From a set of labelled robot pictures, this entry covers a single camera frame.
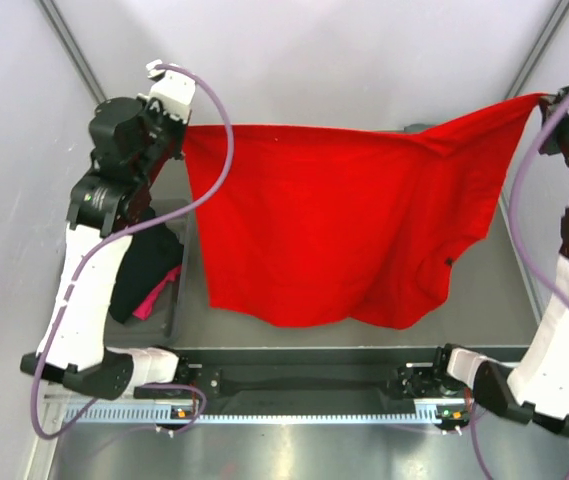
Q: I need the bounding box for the red t shirt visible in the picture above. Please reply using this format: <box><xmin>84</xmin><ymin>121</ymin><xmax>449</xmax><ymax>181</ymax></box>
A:
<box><xmin>184</xmin><ymin>94</ymin><xmax>539</xmax><ymax>329</ymax></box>

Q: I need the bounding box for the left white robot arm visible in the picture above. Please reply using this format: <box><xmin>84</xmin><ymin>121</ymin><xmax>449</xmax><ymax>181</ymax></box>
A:
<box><xmin>20</xmin><ymin>93</ymin><xmax>192</xmax><ymax>400</ymax></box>

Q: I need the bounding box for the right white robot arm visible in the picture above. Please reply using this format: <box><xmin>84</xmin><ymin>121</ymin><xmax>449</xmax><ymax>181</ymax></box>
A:
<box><xmin>430</xmin><ymin>87</ymin><xmax>569</xmax><ymax>438</ymax></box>

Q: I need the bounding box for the black t shirt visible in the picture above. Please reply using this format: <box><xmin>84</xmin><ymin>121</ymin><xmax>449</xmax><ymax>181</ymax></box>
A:
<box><xmin>109</xmin><ymin>223</ymin><xmax>184</xmax><ymax>324</ymax></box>

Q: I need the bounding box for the folded grey t shirt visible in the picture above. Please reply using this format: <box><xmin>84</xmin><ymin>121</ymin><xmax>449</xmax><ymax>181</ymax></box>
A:
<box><xmin>403</xmin><ymin>123</ymin><xmax>435</xmax><ymax>134</ymax></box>

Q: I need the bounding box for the pink t shirt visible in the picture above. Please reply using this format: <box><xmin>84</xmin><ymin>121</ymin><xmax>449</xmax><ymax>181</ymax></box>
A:
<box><xmin>133</xmin><ymin>266</ymin><xmax>182</xmax><ymax>321</ymax></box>

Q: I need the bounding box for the clear plastic bin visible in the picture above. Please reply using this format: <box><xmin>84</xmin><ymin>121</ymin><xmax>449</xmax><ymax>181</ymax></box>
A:
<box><xmin>104</xmin><ymin>214</ymin><xmax>194</xmax><ymax>348</ymax></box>

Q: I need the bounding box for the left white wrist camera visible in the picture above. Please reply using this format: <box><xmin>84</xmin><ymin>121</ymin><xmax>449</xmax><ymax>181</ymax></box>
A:
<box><xmin>146</xmin><ymin>59</ymin><xmax>196</xmax><ymax>123</ymax></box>

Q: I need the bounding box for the right aluminium frame post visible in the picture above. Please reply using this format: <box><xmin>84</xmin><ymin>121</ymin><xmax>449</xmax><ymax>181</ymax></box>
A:
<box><xmin>504</xmin><ymin>0</ymin><xmax>569</xmax><ymax>100</ymax></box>

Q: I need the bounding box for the aluminium frame post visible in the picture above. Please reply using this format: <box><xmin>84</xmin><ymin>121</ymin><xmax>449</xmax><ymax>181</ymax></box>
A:
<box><xmin>35</xmin><ymin>0</ymin><xmax>107</xmax><ymax>104</ymax></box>
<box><xmin>504</xmin><ymin>0</ymin><xmax>569</xmax><ymax>100</ymax></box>

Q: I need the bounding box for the left aluminium frame post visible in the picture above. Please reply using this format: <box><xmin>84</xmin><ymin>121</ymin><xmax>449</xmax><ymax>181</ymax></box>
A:
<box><xmin>35</xmin><ymin>0</ymin><xmax>107</xmax><ymax>104</ymax></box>

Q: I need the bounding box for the grey slotted cable duct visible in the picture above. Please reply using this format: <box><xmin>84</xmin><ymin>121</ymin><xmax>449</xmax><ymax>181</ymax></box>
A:
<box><xmin>63</xmin><ymin>402</ymin><xmax>470</xmax><ymax>425</ymax></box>

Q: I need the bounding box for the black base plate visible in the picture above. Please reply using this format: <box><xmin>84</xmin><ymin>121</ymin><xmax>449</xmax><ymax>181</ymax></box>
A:
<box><xmin>133</xmin><ymin>362</ymin><xmax>495</xmax><ymax>404</ymax></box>

